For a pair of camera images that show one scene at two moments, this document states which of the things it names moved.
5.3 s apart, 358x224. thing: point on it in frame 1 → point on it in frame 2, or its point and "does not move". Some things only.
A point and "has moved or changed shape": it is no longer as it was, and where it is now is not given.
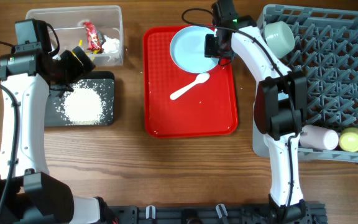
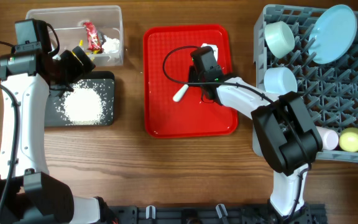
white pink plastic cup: x=316 y=137 has moved or changed shape
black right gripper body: x=213 y=48 → x=193 y=77
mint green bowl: x=279 y=39 does not move
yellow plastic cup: x=352 y=139 does not move
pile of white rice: x=82 y=104 does not move
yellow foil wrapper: x=92 y=54 does not move
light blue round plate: x=187 y=50 → x=332 y=33
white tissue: x=111 y=45 does not move
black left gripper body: x=81 y=58 does not move
